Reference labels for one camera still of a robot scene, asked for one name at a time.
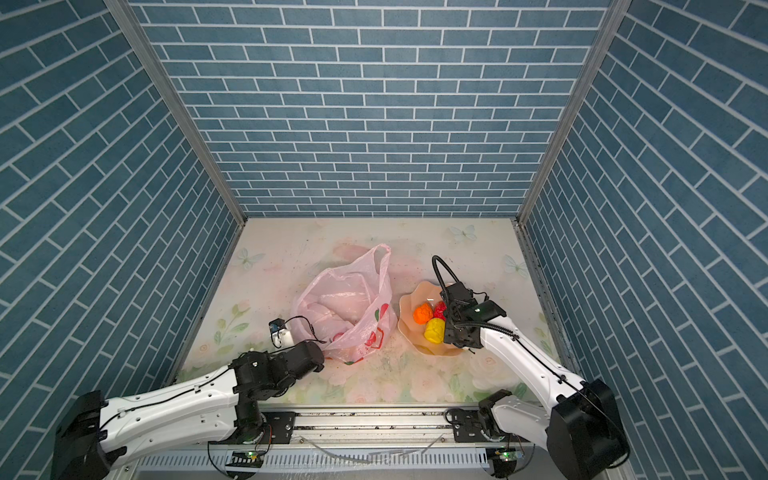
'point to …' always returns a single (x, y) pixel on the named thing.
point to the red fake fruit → (439, 310)
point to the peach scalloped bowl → (414, 333)
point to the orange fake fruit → (423, 313)
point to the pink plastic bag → (351, 310)
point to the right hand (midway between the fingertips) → (453, 331)
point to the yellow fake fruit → (435, 330)
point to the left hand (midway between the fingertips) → (314, 354)
